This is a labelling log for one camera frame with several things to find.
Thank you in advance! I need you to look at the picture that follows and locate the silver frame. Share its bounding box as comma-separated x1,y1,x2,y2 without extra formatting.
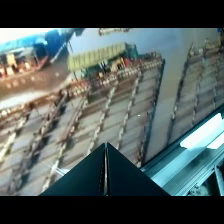
142,132,224,197

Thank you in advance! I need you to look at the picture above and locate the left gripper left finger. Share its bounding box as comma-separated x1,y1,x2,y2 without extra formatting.
39,142,107,197

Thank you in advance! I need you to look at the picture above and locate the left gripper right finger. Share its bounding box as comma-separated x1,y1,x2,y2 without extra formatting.
106,142,171,197

